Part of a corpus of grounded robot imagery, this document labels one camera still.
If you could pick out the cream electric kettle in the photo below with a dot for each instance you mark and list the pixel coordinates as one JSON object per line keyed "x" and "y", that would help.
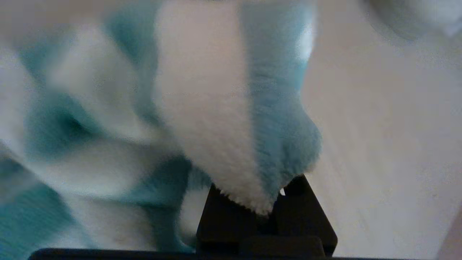
{"x": 415, "y": 14}

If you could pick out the green white striped towel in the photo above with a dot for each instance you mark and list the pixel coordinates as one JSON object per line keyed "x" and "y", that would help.
{"x": 202, "y": 108}

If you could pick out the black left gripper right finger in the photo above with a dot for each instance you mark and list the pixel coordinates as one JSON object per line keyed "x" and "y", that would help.
{"x": 303, "y": 216}

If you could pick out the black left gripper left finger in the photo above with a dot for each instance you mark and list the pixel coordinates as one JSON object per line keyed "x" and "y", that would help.
{"x": 223, "y": 224}

